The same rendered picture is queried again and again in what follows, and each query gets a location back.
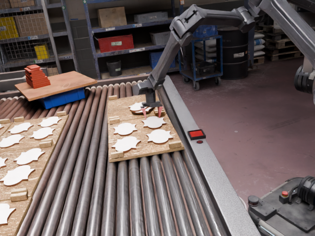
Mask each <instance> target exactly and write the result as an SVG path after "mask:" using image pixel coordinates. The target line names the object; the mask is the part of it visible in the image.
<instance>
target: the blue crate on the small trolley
mask: <svg viewBox="0 0 315 236"><path fill-rule="evenodd" d="M192 35H193V37H195V38H205V37H211V36H216V35H218V26H217V25H200V26H199V27H198V28H197V29H196V30H195V32H194V33H193V34H192Z"/></svg>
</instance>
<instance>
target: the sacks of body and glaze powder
mask: <svg viewBox="0 0 315 236"><path fill-rule="evenodd" d="M263 37H264V34H262V33H257V32H255V35H254V60H256V62H255V63H254V65H257V64H262V63H264V56H263V55H264V54H265V53H264V52H263V51H261V49H263V48H264V45H262V44H263V43H265V41H264V40H263V39H262V38H263ZM194 45H195V46H196V47H198V48H197V49H196V50H195V51H196V52H197V54H196V55H195V57H196V58H195V62H200V61H204V56H203V41H200V42H196V43H194ZM205 50H206V61H207V62H210V63H212V64H215V66H217V63H216V60H217V54H216V39H211V40H205Z"/></svg>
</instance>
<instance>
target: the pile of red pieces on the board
mask: <svg viewBox="0 0 315 236"><path fill-rule="evenodd" d="M25 70H26V71H25V73H26V74H25V76H26V77H25V78H26V82H27V83H28V84H29V85H30V86H31V87H33V88H34V89H37V88H41V87H45V86H49V85H51V84H50V80H49V79H48V78H47V76H45V73H43V70H41V69H40V67H39V66H37V65H31V66H27V68H25Z"/></svg>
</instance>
